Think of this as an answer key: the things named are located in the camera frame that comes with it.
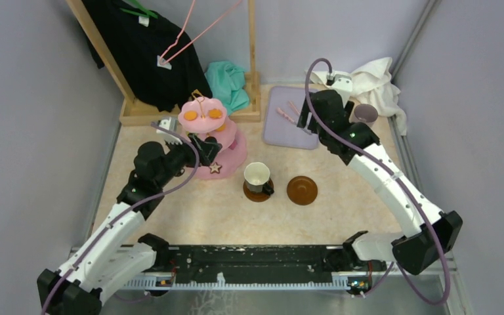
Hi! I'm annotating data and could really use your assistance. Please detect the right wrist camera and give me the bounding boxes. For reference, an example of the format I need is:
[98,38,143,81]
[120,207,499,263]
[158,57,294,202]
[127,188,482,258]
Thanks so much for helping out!
[325,72,353,104]

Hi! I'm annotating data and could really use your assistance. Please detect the teal cloth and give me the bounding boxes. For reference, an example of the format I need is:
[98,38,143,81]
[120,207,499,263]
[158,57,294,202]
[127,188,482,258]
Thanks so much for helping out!
[205,61,250,115]

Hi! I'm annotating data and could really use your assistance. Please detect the black t-shirt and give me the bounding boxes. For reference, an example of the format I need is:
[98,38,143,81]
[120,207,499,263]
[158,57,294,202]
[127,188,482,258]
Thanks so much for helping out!
[84,0,213,112]

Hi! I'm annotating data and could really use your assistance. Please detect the wooden clothes rack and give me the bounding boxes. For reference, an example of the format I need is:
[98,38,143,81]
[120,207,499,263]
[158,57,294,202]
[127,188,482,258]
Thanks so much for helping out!
[66,1,262,127]

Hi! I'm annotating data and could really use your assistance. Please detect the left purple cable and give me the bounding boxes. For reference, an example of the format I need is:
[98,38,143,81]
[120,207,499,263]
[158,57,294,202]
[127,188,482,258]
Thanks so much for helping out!
[41,121,201,315]

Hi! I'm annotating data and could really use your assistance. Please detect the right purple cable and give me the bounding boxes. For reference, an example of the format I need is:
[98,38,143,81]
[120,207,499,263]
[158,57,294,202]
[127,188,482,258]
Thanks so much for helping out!
[304,58,452,306]

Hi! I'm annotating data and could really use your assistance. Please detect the orange macaron top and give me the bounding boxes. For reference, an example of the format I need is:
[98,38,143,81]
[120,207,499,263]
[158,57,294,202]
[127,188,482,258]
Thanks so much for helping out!
[208,108,223,119]

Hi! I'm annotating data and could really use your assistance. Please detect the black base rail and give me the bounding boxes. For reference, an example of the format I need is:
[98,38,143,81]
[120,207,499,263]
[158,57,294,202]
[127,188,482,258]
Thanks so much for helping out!
[62,244,457,292]

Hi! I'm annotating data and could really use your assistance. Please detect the green clothes hanger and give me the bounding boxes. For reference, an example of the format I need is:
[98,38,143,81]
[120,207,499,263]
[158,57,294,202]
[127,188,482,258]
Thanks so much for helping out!
[119,0,158,19]

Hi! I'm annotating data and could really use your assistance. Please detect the pink three-tier cake stand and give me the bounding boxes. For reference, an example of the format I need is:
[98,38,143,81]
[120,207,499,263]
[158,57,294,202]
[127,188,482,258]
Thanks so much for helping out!
[178,89,247,180]

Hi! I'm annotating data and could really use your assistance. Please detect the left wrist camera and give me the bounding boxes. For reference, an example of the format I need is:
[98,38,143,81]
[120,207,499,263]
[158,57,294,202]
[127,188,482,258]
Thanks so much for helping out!
[154,116,183,145]

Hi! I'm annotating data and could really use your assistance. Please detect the pink cake slice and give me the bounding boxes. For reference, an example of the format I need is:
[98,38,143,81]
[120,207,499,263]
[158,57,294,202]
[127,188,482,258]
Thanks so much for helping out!
[228,140,238,150]

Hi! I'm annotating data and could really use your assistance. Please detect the lavender serving tray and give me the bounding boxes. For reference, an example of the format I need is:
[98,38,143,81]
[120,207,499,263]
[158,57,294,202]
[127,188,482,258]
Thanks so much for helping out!
[262,85,318,150]

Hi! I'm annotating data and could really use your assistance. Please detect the purple mug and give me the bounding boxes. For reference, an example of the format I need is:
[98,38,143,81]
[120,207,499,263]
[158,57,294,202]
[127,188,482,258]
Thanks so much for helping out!
[350,104,379,128]

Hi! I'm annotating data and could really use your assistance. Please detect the brown saucer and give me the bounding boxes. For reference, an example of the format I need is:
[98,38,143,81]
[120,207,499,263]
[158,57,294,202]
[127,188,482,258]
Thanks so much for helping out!
[286,176,318,206]
[243,182,271,203]

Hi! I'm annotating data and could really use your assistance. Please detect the purple cable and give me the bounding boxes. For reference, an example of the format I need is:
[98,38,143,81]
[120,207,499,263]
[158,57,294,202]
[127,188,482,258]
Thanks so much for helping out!
[41,121,201,315]
[304,58,452,306]

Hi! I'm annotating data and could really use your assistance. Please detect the brown star cookie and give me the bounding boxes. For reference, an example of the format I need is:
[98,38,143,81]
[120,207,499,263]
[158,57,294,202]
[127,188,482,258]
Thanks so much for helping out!
[209,162,222,174]

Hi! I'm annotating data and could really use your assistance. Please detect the pink clothes hanger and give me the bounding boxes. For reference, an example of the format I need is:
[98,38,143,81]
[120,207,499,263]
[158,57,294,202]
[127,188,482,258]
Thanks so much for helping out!
[157,0,243,67]

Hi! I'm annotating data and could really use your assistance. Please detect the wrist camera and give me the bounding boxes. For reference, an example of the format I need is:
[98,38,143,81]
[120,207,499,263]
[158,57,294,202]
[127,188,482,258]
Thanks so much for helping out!
[154,116,183,145]
[325,72,353,104]

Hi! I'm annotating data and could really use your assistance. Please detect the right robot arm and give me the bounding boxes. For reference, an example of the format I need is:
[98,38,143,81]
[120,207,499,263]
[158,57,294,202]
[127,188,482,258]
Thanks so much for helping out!
[297,90,463,275]

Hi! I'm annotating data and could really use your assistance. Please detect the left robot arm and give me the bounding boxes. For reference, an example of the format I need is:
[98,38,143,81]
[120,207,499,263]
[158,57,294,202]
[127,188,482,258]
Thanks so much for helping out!
[37,132,222,314]

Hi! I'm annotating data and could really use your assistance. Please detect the pink-tipped metal tongs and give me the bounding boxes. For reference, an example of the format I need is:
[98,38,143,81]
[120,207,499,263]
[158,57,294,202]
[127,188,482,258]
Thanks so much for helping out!
[276,101,300,127]

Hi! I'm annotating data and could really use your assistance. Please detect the white towel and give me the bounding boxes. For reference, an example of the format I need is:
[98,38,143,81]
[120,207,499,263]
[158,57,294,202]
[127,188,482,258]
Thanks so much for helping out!
[306,57,408,136]

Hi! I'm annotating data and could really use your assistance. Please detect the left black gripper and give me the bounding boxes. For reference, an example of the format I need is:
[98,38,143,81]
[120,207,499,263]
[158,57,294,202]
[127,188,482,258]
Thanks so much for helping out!
[156,133,222,188]

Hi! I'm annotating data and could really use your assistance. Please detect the black cream-lined mug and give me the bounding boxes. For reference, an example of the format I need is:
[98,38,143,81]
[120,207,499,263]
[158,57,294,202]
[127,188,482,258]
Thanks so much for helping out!
[243,162,274,196]

